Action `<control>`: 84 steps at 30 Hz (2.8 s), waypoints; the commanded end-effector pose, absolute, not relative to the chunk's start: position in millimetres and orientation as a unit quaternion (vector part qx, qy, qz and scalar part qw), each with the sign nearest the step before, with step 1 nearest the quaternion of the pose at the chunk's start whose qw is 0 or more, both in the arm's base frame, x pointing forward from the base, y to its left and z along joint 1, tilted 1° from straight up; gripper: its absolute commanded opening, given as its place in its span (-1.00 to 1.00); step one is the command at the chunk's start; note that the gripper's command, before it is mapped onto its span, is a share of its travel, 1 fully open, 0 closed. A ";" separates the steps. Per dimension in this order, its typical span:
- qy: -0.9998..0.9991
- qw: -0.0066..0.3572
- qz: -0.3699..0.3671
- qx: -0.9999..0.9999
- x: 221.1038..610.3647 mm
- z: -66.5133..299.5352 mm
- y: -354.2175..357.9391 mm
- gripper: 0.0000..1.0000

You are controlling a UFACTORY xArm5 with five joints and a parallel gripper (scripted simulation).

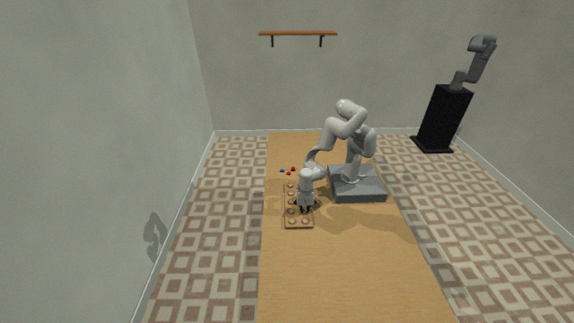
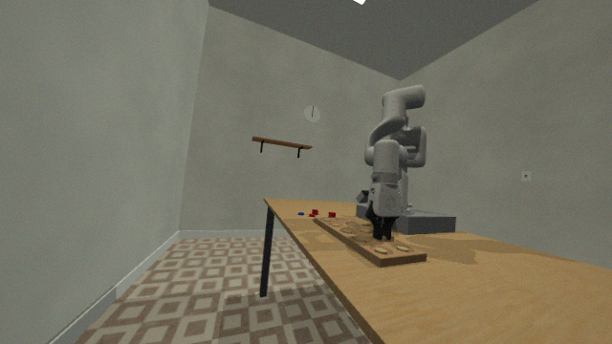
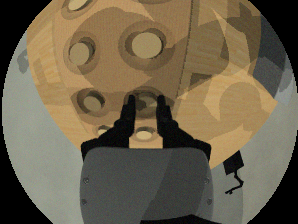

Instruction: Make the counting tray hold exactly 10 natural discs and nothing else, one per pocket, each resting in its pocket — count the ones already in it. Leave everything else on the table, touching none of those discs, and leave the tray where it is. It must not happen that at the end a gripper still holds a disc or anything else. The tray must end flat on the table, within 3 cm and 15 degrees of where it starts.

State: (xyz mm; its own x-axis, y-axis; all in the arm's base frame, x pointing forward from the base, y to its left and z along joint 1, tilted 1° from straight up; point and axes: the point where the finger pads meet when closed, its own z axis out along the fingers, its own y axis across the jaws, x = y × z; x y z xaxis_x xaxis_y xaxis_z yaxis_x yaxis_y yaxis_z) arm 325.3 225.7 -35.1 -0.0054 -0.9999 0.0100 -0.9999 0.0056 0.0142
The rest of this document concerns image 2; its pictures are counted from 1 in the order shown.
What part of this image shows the tan tray with round pockets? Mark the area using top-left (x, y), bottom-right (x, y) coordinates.
top-left (314, 217), bottom-right (427, 268)

